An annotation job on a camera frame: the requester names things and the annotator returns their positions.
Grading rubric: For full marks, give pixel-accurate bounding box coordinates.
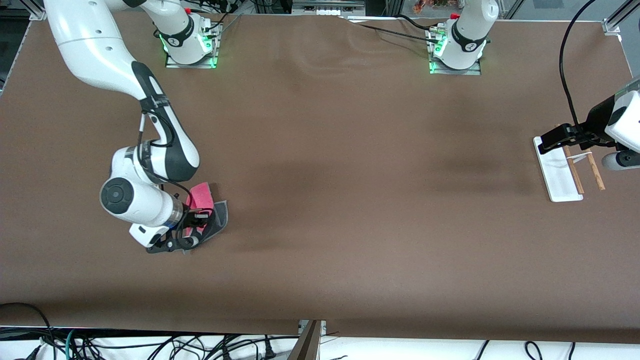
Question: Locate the pink and grey towel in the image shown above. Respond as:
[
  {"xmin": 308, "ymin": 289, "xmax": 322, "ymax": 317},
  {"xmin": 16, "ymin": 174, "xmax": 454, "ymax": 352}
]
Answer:
[{"xmin": 181, "ymin": 182, "xmax": 229, "ymax": 253}]

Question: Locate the grey equipment box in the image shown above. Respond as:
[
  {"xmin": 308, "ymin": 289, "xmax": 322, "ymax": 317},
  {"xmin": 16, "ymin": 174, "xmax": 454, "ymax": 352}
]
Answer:
[{"xmin": 291, "ymin": 0, "xmax": 367, "ymax": 17}]

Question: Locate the thin black table cable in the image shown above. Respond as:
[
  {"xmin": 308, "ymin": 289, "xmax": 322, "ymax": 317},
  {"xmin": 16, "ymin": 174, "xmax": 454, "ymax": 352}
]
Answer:
[{"xmin": 350, "ymin": 21, "xmax": 441, "ymax": 45}]

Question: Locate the brown table cover sheet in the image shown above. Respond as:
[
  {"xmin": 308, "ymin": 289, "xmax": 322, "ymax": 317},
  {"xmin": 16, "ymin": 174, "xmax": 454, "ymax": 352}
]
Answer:
[{"xmin": 0, "ymin": 9, "xmax": 640, "ymax": 346}]

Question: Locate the aluminium frame post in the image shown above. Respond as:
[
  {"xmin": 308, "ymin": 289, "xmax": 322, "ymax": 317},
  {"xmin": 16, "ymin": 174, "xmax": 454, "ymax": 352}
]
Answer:
[{"xmin": 286, "ymin": 319, "xmax": 328, "ymax": 360}]

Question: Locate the black looped floor cable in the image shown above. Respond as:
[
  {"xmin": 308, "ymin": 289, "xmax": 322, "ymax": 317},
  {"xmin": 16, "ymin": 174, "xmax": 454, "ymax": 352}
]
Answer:
[{"xmin": 0, "ymin": 301, "xmax": 56, "ymax": 360}]

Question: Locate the thick black table cable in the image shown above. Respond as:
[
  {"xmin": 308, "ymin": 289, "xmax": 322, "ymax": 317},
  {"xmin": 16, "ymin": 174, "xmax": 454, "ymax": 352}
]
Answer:
[{"xmin": 395, "ymin": 14, "xmax": 436, "ymax": 34}]

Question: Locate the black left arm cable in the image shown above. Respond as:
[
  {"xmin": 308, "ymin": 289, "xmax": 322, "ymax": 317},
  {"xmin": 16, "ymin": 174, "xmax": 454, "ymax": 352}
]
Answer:
[{"xmin": 558, "ymin": 0, "xmax": 598, "ymax": 133}]

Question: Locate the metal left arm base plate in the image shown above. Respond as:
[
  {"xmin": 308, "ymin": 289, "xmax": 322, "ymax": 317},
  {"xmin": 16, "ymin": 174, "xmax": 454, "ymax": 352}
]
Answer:
[{"xmin": 428, "ymin": 29, "xmax": 482, "ymax": 76}]

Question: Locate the aluminium corner profile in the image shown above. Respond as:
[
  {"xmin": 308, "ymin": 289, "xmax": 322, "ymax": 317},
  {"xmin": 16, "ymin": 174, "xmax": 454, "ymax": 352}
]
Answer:
[
  {"xmin": 601, "ymin": 0, "xmax": 640, "ymax": 37},
  {"xmin": 27, "ymin": 0, "xmax": 51, "ymax": 22}
]

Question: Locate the white rack with wooden rods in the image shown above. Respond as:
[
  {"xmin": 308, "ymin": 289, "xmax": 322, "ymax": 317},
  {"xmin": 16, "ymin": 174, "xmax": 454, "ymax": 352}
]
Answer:
[{"xmin": 533, "ymin": 122, "xmax": 606, "ymax": 203}]

